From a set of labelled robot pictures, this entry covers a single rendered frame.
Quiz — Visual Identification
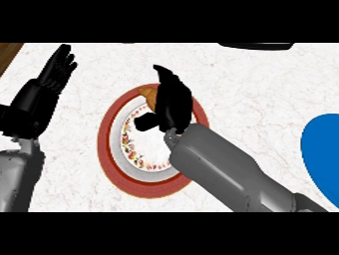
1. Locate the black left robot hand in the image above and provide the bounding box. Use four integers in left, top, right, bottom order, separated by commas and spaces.
0, 43, 80, 140

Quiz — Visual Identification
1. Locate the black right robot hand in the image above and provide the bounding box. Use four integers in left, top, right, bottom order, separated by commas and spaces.
133, 64, 195, 135

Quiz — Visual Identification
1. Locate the brown croissant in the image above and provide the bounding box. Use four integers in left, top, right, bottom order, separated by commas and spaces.
138, 85, 161, 112

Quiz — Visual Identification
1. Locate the red-rimmed floral plate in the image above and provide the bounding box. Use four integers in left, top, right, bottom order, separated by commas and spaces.
96, 83, 210, 199

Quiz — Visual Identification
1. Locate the blue plate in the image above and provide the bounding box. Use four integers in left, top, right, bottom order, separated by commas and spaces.
300, 113, 339, 213

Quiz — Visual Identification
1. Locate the dark appliance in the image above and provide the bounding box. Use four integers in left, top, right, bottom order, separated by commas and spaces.
217, 42, 294, 51

